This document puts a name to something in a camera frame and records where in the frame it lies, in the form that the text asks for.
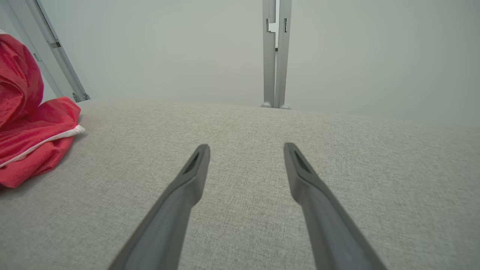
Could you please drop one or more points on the red and white numbered jersey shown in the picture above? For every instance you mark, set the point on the red and white numbered jersey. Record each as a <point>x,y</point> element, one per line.
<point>30,131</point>

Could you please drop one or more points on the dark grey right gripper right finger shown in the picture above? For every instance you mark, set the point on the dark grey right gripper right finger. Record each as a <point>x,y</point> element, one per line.
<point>322,217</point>

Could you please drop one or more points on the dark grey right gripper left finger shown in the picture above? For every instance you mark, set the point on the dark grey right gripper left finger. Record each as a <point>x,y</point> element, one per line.
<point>176,210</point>

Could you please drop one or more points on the grey slanted partition corner post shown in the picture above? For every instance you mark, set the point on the grey slanted partition corner post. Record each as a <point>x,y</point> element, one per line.
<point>63,63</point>

